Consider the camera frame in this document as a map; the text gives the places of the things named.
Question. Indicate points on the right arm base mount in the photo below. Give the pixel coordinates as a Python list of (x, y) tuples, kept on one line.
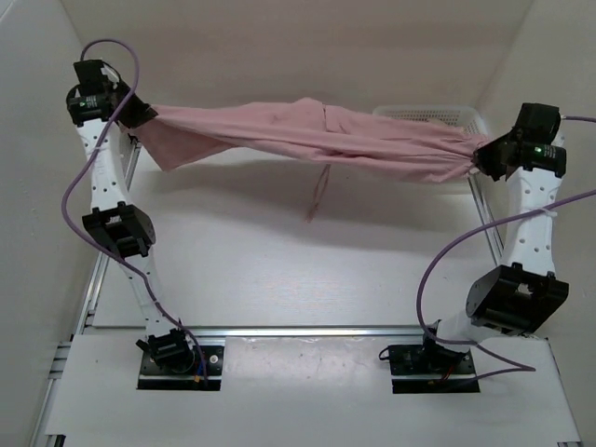
[(419, 365)]

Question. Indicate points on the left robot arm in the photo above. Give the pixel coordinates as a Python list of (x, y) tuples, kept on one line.
[(120, 228)]

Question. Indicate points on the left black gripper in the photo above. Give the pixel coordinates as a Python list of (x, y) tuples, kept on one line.
[(142, 113)]

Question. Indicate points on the white plastic basket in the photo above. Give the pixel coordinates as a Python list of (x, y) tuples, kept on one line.
[(464, 117)]

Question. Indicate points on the aluminium rail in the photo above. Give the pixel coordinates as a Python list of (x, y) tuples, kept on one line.
[(308, 331)]

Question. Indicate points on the pink trousers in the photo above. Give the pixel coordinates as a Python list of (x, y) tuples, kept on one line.
[(312, 131)]

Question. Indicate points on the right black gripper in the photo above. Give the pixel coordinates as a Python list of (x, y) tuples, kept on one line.
[(485, 157)]

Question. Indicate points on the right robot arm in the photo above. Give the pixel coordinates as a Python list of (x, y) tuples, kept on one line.
[(522, 292)]

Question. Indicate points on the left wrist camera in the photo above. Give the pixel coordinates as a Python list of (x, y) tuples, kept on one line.
[(112, 74)]

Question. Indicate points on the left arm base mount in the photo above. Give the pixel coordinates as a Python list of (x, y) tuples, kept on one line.
[(172, 368)]

